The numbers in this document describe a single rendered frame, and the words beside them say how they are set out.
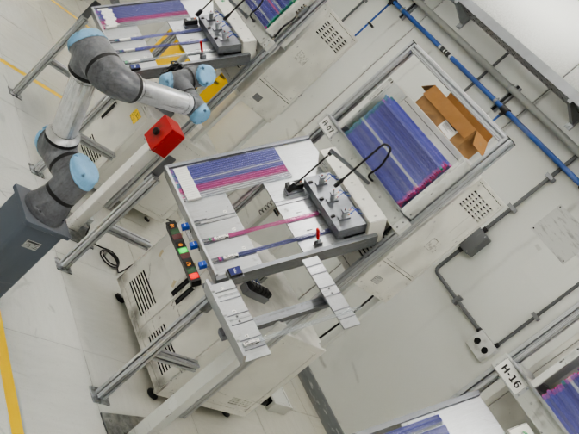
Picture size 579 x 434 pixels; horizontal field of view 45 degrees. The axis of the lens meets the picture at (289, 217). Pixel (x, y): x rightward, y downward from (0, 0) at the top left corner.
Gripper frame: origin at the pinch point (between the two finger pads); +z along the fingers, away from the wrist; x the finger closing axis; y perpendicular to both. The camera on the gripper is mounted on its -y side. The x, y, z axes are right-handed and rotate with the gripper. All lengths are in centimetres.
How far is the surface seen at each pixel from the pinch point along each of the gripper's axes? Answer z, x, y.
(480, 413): -111, 37, -124
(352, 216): -39, -7, -84
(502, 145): -80, -59, -92
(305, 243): -33, 14, -77
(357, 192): -33, -19, -83
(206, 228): -7, 32, -51
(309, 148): 5, -34, -74
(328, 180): -20, -19, -77
